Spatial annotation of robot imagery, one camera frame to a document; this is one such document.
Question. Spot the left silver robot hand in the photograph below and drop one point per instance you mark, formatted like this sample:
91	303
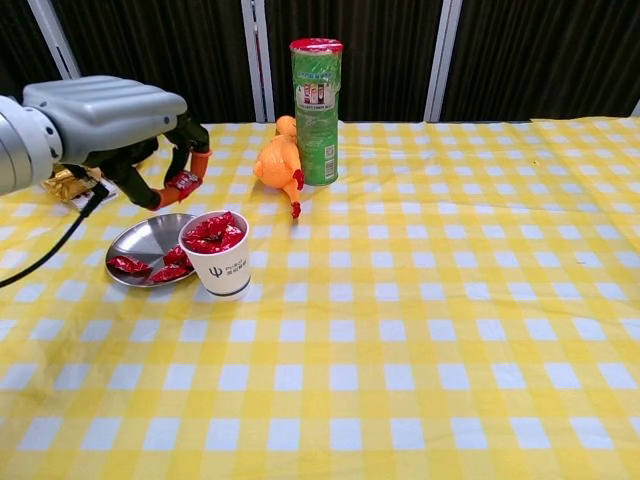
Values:
110	115

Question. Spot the white paper cup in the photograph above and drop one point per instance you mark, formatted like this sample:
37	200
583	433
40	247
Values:
225	275

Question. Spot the gold chocolate bar pack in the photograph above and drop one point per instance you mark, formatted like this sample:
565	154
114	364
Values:
65	185

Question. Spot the round metal plate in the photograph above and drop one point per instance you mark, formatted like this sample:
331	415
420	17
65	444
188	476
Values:
145	240

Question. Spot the orange rubber chicken toy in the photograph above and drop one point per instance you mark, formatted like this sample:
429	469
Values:
277	160

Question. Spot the green chips can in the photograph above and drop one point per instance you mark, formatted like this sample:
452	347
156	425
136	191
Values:
317	140

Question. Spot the yellow checkered tablecloth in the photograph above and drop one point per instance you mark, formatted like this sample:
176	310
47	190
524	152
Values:
400	325

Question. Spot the silver partition post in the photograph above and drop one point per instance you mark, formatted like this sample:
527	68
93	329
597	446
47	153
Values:
52	35
257	60
442	60

